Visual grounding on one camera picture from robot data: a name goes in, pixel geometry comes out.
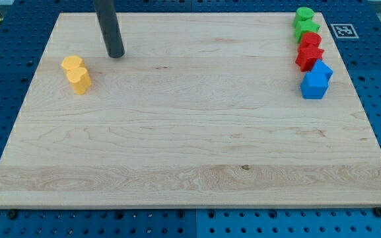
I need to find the yellow heart block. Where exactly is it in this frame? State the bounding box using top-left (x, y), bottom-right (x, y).
top-left (67, 67), bottom-right (92, 95)

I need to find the blue pentagon block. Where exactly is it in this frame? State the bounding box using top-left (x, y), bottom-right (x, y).
top-left (300, 72), bottom-right (329, 99)

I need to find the yellow hexagon block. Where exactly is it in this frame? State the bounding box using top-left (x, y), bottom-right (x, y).
top-left (61, 55), bottom-right (86, 73)

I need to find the red star block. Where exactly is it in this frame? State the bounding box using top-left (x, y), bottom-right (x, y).
top-left (295, 46), bottom-right (324, 72)

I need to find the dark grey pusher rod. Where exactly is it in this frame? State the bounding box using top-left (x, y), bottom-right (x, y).
top-left (93, 0), bottom-right (125, 58)

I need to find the blue triangle block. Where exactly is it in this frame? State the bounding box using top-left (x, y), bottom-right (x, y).
top-left (310, 59), bottom-right (333, 81)

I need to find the green star block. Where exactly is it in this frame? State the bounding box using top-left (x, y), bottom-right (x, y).
top-left (294, 20), bottom-right (320, 43)

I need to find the red cylinder block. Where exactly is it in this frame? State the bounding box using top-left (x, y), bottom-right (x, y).
top-left (297, 32), bottom-right (322, 52)

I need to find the green cylinder block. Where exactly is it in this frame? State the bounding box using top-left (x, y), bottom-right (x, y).
top-left (293, 7), bottom-right (314, 28)

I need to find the white fiducial marker tag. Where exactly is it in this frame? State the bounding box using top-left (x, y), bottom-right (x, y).
top-left (331, 23), bottom-right (359, 39)

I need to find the black left board bolt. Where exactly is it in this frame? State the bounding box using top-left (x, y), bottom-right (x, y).
top-left (7, 210), bottom-right (18, 220)

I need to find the black board bolt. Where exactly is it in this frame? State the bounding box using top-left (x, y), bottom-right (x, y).
top-left (7, 210), bottom-right (18, 220)
top-left (372, 207), bottom-right (381, 218)

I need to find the black right board bolt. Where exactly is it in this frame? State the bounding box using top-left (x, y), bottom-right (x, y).
top-left (372, 207), bottom-right (381, 218)

